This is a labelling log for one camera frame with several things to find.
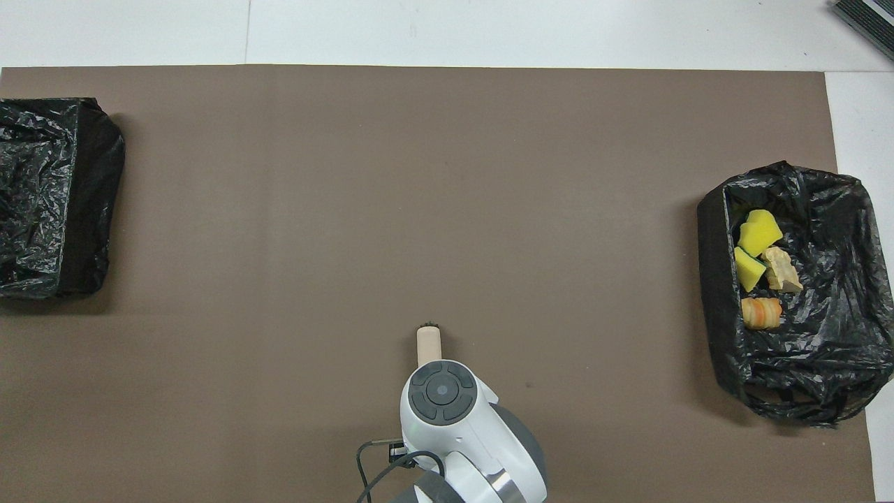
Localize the small yellow sponge piece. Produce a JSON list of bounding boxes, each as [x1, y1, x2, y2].
[[733, 246, 768, 293]]

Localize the large yellow sponge piece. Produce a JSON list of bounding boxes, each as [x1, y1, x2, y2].
[[738, 209, 784, 258]]

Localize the black bag lined bin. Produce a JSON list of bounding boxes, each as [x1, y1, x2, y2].
[[0, 97, 126, 300], [696, 160, 879, 428]]

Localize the beige hand brush black bristles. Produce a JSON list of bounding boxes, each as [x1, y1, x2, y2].
[[416, 323, 443, 367]]

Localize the orange striped croissant piece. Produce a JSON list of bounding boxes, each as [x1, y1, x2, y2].
[[740, 297, 784, 330]]

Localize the brown table mat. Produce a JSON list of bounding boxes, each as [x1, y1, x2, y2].
[[0, 65, 877, 503]]

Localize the grey ribbed device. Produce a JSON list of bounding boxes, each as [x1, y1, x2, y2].
[[830, 0, 894, 44]]

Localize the pale beige ridged foam piece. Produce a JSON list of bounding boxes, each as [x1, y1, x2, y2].
[[760, 246, 804, 293]]

